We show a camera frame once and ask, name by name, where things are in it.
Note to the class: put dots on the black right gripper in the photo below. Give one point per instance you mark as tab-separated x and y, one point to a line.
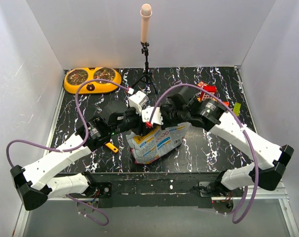
163	109

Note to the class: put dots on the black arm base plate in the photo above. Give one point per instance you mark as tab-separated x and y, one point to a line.
151	189

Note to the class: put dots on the black tripod stand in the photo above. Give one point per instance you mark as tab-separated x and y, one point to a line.
147	77

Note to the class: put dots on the green toy building brick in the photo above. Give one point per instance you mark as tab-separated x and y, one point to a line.
236	108

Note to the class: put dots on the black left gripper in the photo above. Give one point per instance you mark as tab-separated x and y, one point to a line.
140	128

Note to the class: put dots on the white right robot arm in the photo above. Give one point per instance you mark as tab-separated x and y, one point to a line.
212	116

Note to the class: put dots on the red yellow toy block truck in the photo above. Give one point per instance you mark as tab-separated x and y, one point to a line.
211	89

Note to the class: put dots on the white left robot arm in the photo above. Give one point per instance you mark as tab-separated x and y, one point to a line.
37	182

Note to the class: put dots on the white cartoon pet food bag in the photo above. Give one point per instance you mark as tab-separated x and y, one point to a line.
148	148

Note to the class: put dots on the pink microphone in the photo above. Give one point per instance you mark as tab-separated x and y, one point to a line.
146	13

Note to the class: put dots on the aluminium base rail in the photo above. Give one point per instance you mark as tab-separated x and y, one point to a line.
159	215

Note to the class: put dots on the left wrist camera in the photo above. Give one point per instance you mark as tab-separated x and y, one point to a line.
137	101

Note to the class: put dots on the yellow plastic food scoop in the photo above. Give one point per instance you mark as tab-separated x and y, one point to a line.
112	147

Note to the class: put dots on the red owl toy block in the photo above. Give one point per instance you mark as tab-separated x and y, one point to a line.
202	84

